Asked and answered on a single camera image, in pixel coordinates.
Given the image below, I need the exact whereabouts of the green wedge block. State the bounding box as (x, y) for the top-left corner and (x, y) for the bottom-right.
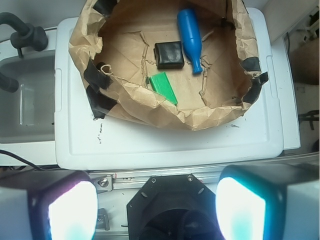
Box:
(146, 72), (178, 106)

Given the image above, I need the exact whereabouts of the black cable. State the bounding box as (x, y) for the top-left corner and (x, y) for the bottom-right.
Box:
(0, 149), (51, 171)

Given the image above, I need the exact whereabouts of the blue plastic bottle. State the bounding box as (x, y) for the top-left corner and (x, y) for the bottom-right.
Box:
(177, 8), (203, 75)

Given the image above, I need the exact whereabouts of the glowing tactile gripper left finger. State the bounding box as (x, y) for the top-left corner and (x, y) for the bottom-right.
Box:
(0, 170), (98, 240)

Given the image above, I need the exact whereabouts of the aluminium frame rail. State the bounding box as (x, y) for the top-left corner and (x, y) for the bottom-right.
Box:
(88, 152), (320, 193)

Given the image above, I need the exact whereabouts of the black octagonal mount plate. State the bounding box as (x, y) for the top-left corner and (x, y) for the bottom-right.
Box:
(126, 174), (224, 240)

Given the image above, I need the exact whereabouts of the white plastic bin lid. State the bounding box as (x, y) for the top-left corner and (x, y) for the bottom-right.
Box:
(54, 7), (285, 171)

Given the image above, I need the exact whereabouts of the black rectangular block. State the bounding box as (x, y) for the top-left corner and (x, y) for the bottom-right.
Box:
(153, 41), (185, 70)

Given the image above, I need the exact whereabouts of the brown paper bag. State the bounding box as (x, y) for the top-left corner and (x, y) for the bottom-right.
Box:
(69, 0), (269, 131)

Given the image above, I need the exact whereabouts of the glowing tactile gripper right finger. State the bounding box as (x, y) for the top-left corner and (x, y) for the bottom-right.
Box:
(215, 163), (320, 240)

